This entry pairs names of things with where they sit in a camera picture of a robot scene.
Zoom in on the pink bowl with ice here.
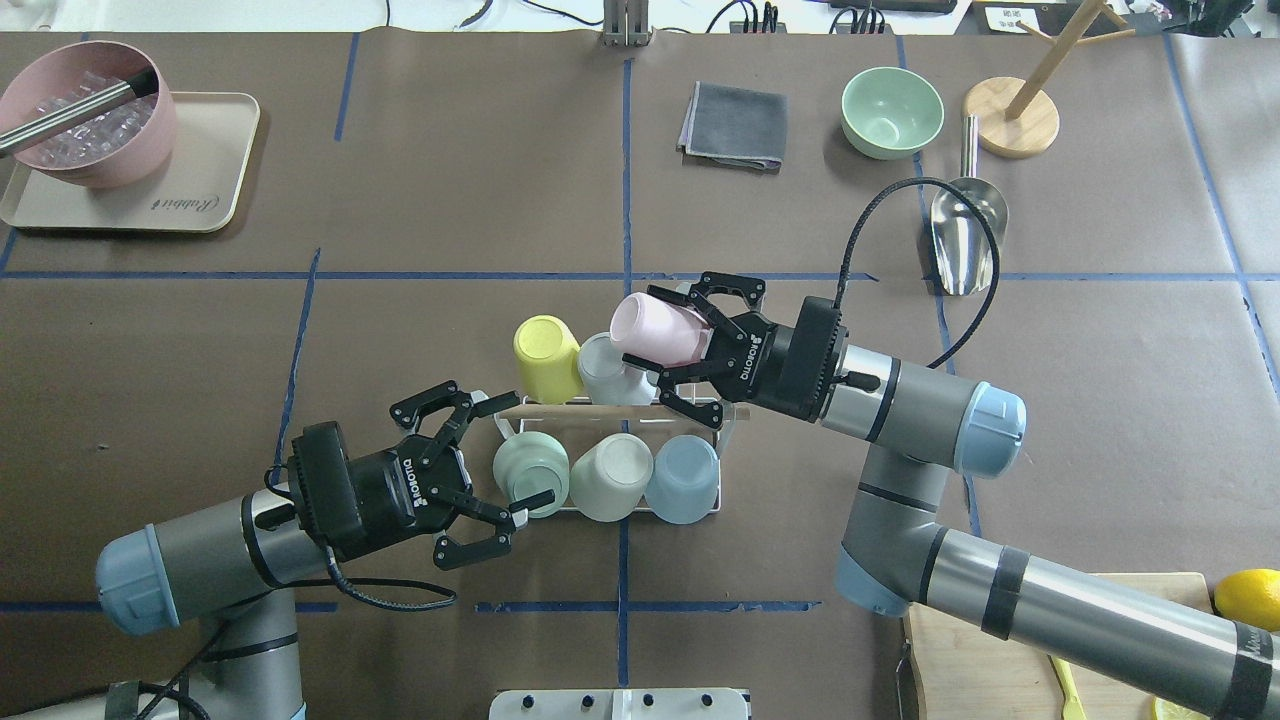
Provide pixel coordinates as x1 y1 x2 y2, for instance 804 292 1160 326
1 41 178 188

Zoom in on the aluminium frame post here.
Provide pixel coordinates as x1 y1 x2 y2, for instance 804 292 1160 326
602 0 653 47

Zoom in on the yellow plastic knife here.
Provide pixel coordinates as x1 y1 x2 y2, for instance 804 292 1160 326
1050 656 1087 720

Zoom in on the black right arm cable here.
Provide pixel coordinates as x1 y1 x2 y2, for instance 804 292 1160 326
835 178 1004 372

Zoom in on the mint green cup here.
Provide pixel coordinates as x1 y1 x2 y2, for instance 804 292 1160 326
493 430 570 518

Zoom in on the steel scoop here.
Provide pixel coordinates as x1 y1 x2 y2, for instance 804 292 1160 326
931 114 1009 296

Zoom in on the grey folded cloth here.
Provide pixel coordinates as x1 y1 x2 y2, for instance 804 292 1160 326
677 81 788 172

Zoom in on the white cup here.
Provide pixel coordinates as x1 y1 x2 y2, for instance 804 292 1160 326
570 433 654 521

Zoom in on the beige plastic tray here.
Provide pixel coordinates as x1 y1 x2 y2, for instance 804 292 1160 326
3 92 261 233

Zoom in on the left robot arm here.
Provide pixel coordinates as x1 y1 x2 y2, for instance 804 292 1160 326
96 380 564 719

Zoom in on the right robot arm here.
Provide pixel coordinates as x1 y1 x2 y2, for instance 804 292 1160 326
627 269 1277 719

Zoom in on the light blue cup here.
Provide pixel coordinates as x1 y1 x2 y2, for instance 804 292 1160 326
645 436 721 525

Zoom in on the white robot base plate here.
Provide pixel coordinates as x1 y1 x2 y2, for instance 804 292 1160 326
488 687 753 719

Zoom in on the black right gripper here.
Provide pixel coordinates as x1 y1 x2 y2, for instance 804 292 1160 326
622 272 817 432

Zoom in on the green bowl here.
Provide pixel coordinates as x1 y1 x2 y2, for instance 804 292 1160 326
841 67 945 160

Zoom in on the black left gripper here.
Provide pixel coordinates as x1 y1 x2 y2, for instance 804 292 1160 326
346 380 556 571

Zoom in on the lemon half slice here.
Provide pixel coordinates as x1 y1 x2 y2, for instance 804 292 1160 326
1149 697 1211 720

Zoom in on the pink cup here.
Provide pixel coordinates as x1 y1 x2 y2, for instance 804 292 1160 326
609 292 712 366

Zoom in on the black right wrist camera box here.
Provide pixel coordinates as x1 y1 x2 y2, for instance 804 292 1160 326
777 296 849 421

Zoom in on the grey cup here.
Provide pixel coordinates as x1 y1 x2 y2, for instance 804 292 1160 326
577 332 657 406

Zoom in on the wooden cutting board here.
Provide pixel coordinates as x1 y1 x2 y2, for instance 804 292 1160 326
905 571 1213 719

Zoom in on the yellow cup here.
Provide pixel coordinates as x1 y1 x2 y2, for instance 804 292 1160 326
513 314 584 404

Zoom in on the white wire cup rack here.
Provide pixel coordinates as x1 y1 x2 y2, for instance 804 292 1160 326
492 398 746 525

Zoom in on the whole lemon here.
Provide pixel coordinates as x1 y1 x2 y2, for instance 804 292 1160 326
1213 568 1279 633

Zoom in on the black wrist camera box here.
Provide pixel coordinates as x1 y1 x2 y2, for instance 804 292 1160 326
287 421 365 560
777 296 849 421

